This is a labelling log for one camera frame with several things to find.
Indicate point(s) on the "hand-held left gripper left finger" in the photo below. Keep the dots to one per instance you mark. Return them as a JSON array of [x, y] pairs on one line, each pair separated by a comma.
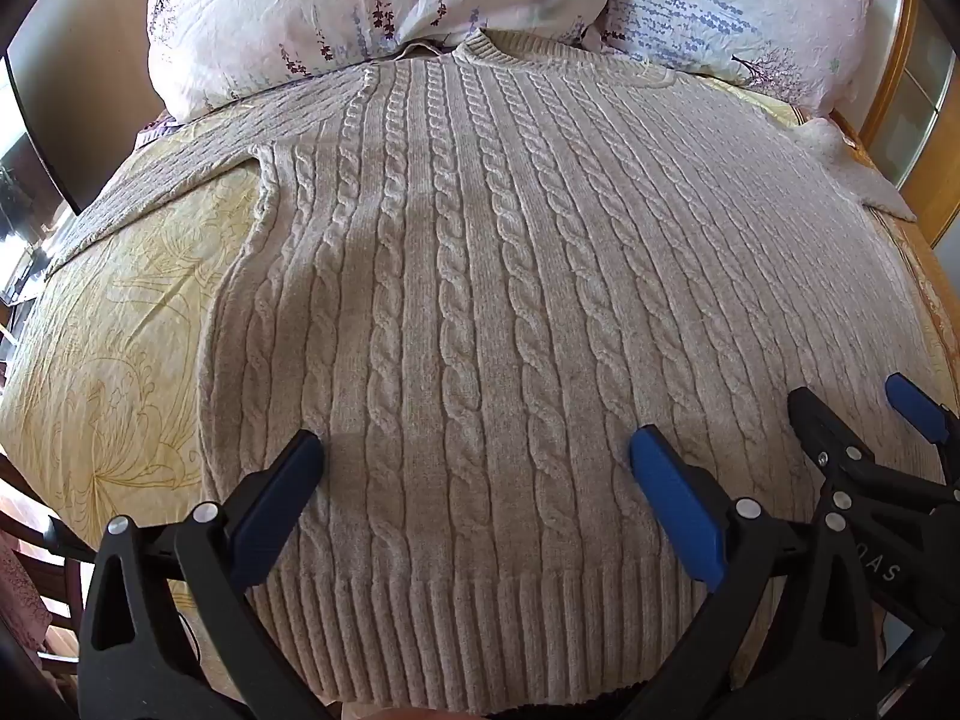
[[274, 510]]

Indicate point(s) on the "lavender and tree print pillow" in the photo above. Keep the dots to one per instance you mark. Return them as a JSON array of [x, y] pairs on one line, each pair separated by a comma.
[[735, 7]]

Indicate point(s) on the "wooden chair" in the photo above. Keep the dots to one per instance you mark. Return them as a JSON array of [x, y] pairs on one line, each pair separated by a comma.
[[45, 540]]

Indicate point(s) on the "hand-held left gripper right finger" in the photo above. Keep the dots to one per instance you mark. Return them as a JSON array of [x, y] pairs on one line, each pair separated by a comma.
[[675, 495]]

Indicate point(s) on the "white fleece cloth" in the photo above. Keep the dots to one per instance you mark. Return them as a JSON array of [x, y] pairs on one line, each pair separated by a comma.
[[855, 165]]

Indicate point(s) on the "pink floral pillow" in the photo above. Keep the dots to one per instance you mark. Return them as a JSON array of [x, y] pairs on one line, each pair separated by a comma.
[[337, 7]]

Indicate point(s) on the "wooden headboard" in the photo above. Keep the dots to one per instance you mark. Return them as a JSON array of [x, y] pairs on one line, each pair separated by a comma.
[[892, 67]]

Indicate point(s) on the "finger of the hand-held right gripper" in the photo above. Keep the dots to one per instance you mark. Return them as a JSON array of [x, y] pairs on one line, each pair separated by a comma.
[[825, 427], [916, 406]]

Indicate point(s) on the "yellow floral bed sheet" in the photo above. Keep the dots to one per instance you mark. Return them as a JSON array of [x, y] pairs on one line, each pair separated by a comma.
[[112, 315]]

